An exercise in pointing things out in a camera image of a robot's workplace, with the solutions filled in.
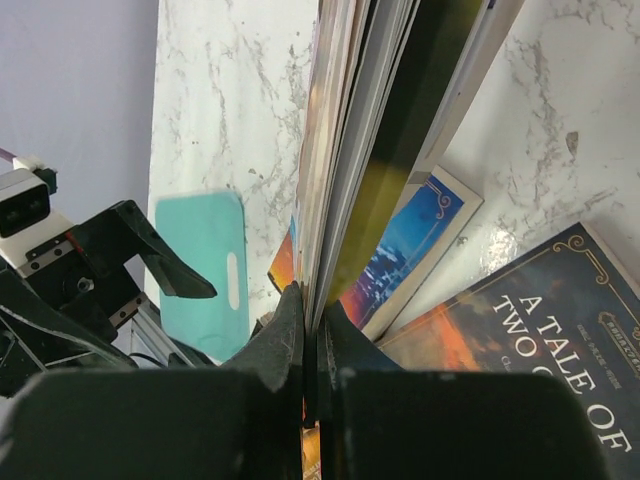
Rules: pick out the teal plastic file folder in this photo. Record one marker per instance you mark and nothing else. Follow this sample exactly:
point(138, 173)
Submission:
point(207, 231)

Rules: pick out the Jane Eyre blue book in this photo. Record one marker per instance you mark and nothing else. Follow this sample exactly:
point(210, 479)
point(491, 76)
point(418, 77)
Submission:
point(415, 235)

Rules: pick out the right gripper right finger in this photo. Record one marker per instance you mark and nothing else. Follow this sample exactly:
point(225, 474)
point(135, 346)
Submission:
point(340, 344)

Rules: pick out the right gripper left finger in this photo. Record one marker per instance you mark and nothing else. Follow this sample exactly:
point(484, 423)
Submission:
point(271, 363)

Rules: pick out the Tale of Two Cities book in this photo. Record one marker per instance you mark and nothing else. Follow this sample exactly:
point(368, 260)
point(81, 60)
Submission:
point(567, 309)

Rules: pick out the dog cover Bark book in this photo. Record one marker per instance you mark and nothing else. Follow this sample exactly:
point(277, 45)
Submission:
point(393, 81)

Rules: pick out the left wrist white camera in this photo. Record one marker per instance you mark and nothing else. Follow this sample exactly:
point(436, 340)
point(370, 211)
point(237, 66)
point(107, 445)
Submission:
point(28, 220)

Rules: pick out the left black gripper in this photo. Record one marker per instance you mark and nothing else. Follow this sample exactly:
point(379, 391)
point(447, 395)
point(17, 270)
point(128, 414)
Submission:
point(67, 312)

